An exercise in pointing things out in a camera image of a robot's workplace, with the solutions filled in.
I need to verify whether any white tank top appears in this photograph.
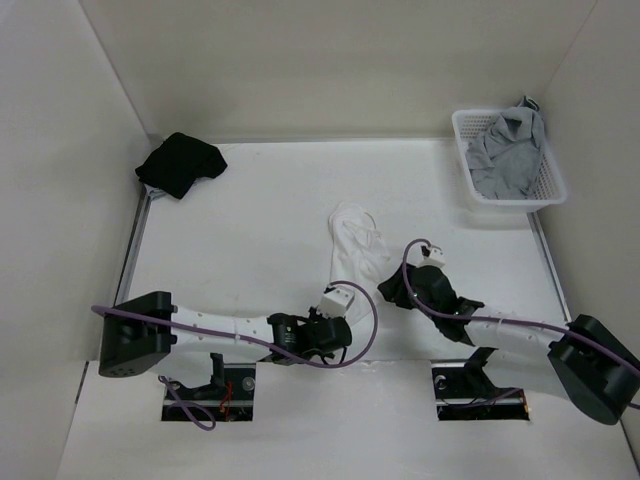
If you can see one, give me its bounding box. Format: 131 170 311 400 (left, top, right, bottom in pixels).
328 202 391 305

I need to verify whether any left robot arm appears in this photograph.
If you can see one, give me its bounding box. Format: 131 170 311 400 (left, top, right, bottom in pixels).
99 287 354 399

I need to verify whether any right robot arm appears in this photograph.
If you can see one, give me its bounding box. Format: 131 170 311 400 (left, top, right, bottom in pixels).
377 264 639 425

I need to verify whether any grey tank top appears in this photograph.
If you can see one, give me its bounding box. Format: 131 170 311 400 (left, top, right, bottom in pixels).
465 96 545 200

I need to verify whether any folded black tank top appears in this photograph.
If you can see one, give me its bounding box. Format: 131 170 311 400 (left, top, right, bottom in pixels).
135 132 228 200

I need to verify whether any white plastic basket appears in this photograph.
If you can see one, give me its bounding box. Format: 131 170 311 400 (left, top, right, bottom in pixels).
451 108 567 214

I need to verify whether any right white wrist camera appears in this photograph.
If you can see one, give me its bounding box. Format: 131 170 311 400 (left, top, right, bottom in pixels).
419 244 446 269

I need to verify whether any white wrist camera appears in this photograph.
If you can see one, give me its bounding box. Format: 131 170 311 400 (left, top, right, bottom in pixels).
419 244 446 269
316 286 355 318

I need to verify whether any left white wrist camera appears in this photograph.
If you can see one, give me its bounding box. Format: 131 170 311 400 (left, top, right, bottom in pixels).
316 286 355 318

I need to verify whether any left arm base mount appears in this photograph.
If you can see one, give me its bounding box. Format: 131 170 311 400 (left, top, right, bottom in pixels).
159 354 256 431

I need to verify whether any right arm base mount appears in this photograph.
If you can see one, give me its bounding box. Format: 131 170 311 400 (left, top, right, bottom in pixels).
431 347 529 421

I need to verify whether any right metal table rail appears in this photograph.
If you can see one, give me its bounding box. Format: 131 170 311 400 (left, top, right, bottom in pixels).
527 212 572 323

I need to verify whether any metal table rail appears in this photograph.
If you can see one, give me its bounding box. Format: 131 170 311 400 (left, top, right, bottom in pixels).
527 212 572 323
109 185 152 306

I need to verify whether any left metal table rail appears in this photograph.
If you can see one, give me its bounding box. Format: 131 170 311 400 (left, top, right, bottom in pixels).
109 185 152 306

